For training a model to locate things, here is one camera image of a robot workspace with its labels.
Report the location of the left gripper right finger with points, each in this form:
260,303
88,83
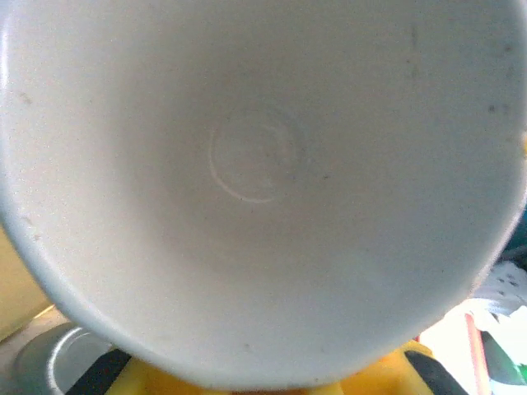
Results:
383,378

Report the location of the dark teal mug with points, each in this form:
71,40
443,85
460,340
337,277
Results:
263,164

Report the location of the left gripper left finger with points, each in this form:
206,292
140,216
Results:
144,382

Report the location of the grey metallic mug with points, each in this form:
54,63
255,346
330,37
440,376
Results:
37,362

